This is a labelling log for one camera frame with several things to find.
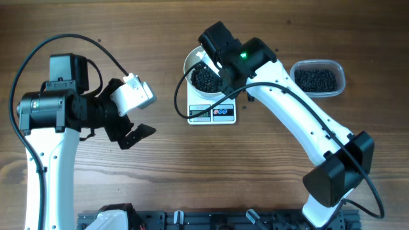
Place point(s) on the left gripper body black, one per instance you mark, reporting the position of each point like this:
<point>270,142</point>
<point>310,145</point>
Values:
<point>107,114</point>

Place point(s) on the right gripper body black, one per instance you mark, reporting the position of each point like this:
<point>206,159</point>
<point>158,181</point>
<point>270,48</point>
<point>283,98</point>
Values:
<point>229,90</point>

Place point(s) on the black beans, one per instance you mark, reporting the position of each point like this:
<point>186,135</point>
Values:
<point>315,80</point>

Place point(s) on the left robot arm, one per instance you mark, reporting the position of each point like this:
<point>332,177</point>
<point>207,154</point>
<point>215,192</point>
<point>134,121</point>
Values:
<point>51,120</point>

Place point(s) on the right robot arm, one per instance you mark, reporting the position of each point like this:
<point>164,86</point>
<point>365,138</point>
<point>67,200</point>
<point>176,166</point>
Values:
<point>341,159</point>

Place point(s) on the white bowl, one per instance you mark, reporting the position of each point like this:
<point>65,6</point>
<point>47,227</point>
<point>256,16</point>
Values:
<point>191,60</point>

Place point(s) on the white digital kitchen scale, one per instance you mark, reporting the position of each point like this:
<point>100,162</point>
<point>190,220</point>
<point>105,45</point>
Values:
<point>197,101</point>

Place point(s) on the clear plastic food container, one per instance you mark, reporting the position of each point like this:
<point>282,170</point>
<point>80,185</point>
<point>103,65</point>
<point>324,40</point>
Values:
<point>322,64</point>

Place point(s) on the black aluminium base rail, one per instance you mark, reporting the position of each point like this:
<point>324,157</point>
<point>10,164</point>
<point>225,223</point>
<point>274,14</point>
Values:
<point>278,219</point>

